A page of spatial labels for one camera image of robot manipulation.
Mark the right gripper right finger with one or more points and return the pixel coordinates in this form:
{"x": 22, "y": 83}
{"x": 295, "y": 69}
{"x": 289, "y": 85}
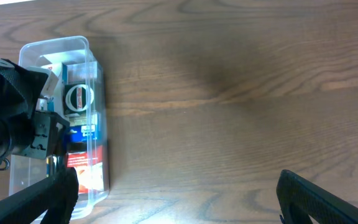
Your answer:
{"x": 301, "y": 201}

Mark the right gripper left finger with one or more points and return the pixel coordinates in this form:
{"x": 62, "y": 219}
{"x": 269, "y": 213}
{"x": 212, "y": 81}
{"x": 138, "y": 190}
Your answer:
{"x": 54, "y": 197}

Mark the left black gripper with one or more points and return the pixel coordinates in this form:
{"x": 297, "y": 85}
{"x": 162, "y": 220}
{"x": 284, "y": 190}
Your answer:
{"x": 25, "y": 130}

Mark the red Panadol box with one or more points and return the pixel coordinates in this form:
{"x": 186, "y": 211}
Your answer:
{"x": 89, "y": 169}

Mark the green round-logo box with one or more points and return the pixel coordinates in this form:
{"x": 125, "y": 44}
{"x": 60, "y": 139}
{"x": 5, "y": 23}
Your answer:
{"x": 78, "y": 98}

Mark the white Panadol box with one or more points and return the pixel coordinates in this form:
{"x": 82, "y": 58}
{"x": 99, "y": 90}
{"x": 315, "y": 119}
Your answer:
{"x": 50, "y": 96}

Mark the clear plastic container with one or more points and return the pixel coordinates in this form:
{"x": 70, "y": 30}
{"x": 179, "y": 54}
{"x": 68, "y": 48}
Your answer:
{"x": 68, "y": 51}

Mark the blue tall box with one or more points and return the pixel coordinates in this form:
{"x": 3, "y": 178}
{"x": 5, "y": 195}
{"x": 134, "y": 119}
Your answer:
{"x": 83, "y": 127}

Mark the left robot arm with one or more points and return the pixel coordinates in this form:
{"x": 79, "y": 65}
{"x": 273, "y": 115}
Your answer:
{"x": 25, "y": 128}

